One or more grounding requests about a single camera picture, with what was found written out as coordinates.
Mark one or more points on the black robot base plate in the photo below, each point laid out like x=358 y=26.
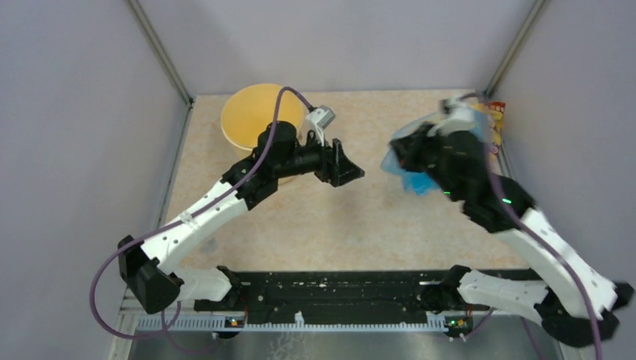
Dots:
x=338 y=297

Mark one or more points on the yellow crumpled snack bag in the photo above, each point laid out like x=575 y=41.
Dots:
x=492 y=114

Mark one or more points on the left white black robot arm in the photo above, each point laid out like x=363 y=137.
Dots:
x=151 y=269

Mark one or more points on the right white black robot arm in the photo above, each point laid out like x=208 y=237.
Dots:
x=571 y=301

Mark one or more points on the yellow capybara trash bin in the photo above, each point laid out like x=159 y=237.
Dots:
x=250 y=110

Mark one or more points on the left aluminium frame post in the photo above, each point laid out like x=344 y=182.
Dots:
x=159 y=50

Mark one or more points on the blue plastic trash bag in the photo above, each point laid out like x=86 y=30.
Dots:
x=420 y=183

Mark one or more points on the aluminium frame post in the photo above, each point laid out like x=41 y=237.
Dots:
x=159 y=50
x=515 y=47

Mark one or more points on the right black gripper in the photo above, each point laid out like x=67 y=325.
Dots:
x=407 y=145

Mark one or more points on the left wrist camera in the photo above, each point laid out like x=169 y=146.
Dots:
x=317 y=120

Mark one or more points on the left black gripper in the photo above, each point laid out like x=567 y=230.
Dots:
x=334 y=166

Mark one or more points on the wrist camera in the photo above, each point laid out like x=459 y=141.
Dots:
x=457 y=115
x=317 y=120

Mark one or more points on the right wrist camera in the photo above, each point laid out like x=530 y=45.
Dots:
x=457 y=115

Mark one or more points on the right aluminium frame post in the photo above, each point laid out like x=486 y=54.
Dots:
x=515 y=47

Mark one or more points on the white slotted cable duct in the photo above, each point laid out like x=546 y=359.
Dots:
x=220 y=323

